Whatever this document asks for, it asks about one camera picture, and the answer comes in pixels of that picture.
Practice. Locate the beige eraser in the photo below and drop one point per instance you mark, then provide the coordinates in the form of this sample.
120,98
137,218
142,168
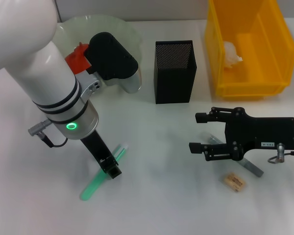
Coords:
235,182

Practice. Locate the grey pen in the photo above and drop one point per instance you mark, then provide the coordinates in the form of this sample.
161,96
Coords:
256,171

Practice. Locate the green glass fruit plate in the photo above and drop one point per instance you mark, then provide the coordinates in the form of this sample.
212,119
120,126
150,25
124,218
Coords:
100,24

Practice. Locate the green pen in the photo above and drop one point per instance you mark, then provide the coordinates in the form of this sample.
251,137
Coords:
90,188

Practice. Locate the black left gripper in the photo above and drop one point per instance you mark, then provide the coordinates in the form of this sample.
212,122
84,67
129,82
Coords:
95,147

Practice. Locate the yellow plastic bin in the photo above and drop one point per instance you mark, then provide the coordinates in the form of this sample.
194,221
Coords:
259,63

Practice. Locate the white paper ball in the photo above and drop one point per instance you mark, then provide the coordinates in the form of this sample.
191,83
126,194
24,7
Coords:
231,55

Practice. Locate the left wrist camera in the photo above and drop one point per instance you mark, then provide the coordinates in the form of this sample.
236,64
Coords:
110,58

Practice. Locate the black mesh pen holder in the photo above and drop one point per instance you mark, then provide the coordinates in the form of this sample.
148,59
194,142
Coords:
174,80

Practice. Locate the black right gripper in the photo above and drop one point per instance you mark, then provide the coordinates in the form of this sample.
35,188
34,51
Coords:
259,133

